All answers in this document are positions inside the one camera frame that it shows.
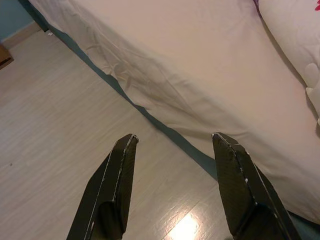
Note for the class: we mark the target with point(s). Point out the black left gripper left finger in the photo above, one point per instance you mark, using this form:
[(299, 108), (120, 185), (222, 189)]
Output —
[(112, 190)]

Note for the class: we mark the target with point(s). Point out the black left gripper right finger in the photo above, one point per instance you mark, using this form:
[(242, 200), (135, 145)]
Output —
[(242, 190)]

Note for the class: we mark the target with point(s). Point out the cream cartoon print quilt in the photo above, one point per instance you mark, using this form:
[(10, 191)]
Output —
[(295, 37)]

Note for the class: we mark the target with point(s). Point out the brown cardboard box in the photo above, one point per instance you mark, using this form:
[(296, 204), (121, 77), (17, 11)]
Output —
[(4, 57)]

